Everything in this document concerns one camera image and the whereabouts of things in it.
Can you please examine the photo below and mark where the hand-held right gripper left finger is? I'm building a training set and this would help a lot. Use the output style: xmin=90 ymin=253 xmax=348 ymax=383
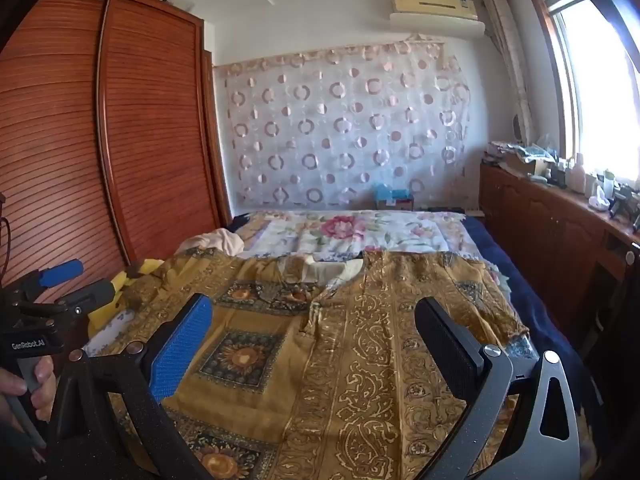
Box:
xmin=47 ymin=293 xmax=216 ymax=480

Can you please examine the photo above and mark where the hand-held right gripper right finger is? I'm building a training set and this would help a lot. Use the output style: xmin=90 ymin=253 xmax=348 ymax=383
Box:
xmin=414 ymin=297 xmax=582 ymax=480

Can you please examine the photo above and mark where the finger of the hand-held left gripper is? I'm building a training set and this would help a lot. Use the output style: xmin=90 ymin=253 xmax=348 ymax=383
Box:
xmin=7 ymin=258 xmax=85 ymax=306
xmin=20 ymin=280 xmax=116 ymax=326

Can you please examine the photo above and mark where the golden patterned garment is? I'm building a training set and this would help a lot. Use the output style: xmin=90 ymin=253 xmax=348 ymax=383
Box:
xmin=90 ymin=247 xmax=531 ymax=480

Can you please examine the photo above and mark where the person's left hand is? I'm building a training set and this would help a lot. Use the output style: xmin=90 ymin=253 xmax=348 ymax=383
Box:
xmin=0 ymin=356 xmax=57 ymax=423

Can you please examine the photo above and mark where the yellow plush toy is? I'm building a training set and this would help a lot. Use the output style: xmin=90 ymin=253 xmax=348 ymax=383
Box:
xmin=89 ymin=259 xmax=166 ymax=336

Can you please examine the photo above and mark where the pale pink cloth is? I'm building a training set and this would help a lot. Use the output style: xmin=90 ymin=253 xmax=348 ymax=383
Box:
xmin=175 ymin=228 xmax=246 ymax=261

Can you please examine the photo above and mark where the floral quilt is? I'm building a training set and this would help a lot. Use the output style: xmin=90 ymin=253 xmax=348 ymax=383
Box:
xmin=82 ymin=210 xmax=513 ymax=356

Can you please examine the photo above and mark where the wooden side cabinet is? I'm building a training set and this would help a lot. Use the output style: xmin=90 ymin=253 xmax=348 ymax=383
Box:
xmin=479 ymin=160 xmax=640 ymax=361

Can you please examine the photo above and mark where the wooden slatted wardrobe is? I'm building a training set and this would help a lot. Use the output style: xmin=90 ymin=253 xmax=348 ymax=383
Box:
xmin=0 ymin=0 xmax=233 ymax=341

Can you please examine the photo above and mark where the blue tissue box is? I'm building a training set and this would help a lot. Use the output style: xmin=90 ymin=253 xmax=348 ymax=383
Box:
xmin=374 ymin=183 xmax=416 ymax=211

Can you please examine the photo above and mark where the pile of mixed clutter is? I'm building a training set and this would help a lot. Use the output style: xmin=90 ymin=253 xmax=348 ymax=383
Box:
xmin=485 ymin=132 xmax=561 ymax=186

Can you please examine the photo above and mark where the white plastic bottle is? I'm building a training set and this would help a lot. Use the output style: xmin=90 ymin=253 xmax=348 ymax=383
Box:
xmin=569 ymin=152 xmax=587 ymax=194

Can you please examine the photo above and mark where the black small stand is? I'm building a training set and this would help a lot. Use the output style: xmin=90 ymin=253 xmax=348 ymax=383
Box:
xmin=607 ymin=185 xmax=640 ymax=233

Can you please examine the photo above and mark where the tied pale window curtain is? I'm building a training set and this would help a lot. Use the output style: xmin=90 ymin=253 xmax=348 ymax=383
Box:
xmin=482 ymin=0 xmax=536 ymax=141

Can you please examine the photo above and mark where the yellowed air conditioner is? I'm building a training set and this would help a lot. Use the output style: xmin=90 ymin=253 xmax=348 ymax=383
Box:
xmin=389 ymin=0 xmax=486 ymax=37

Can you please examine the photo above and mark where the black cable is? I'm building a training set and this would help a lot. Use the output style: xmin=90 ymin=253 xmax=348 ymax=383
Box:
xmin=0 ymin=192 xmax=12 ymax=281

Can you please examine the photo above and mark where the sheer circle-patterned wall curtain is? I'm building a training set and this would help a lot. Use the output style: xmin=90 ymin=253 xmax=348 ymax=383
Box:
xmin=212 ymin=35 xmax=473 ymax=211

